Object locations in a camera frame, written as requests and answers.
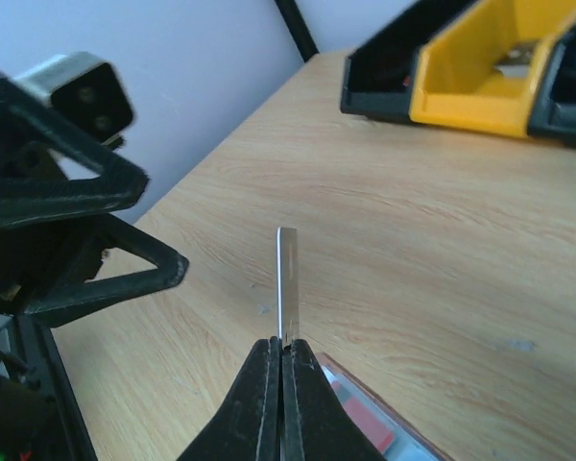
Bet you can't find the black enclosure frame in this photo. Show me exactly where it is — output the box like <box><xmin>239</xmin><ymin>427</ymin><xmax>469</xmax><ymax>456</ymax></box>
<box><xmin>275</xmin><ymin>0</ymin><xmax>319</xmax><ymax>62</ymax></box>

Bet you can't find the yellow middle bin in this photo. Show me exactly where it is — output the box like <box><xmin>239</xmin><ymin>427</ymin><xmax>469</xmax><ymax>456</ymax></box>
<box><xmin>409</xmin><ymin>0</ymin><xmax>576</xmax><ymax>138</ymax></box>

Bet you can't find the black right bin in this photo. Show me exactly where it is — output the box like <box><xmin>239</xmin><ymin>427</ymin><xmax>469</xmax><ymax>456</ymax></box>
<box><xmin>527</xmin><ymin>22</ymin><xmax>576</xmax><ymax>147</ymax></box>

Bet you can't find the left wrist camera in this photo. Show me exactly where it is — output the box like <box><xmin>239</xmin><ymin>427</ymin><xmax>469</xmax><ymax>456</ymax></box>
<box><xmin>14</xmin><ymin>51</ymin><xmax>134</xmax><ymax>143</ymax></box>

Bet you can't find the black left bin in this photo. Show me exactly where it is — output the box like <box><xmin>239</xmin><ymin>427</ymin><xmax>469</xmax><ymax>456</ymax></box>
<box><xmin>340</xmin><ymin>0</ymin><xmax>472</xmax><ymax>125</ymax></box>

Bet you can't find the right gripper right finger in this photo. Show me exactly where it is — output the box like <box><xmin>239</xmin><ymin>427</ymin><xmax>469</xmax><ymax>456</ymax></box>
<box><xmin>280</xmin><ymin>339</ymin><xmax>383</xmax><ymax>461</ymax></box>

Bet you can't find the grey VIP card in bin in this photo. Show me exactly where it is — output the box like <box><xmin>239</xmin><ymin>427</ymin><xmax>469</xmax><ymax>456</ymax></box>
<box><xmin>493</xmin><ymin>40</ymin><xmax>539</xmax><ymax>79</ymax></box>

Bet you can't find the dark grey credit card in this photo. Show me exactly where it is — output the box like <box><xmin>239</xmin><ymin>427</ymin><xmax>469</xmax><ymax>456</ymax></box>
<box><xmin>276</xmin><ymin>227</ymin><xmax>300</xmax><ymax>348</ymax></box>

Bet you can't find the black bin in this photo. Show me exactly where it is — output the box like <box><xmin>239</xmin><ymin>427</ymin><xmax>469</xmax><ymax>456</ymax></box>
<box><xmin>340</xmin><ymin>0</ymin><xmax>472</xmax><ymax>125</ymax></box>
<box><xmin>527</xmin><ymin>22</ymin><xmax>576</xmax><ymax>147</ymax></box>

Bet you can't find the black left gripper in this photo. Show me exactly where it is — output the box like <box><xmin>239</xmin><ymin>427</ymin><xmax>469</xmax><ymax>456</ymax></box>
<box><xmin>0</xmin><ymin>79</ymin><xmax>189</xmax><ymax>328</ymax></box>

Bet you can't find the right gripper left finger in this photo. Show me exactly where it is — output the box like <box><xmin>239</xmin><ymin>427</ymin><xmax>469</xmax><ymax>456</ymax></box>
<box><xmin>179</xmin><ymin>337</ymin><xmax>281</xmax><ymax>461</ymax></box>

